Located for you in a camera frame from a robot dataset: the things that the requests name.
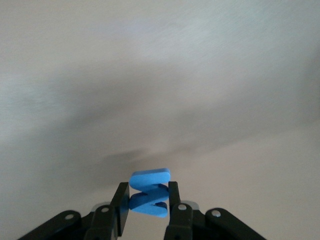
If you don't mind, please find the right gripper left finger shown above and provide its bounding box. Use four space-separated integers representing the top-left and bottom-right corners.
17 181 131 240

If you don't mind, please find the blue foam letter M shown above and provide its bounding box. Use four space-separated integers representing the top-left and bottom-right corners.
128 167 172 219

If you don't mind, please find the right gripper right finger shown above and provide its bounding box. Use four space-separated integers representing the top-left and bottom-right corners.
163 181 268 240

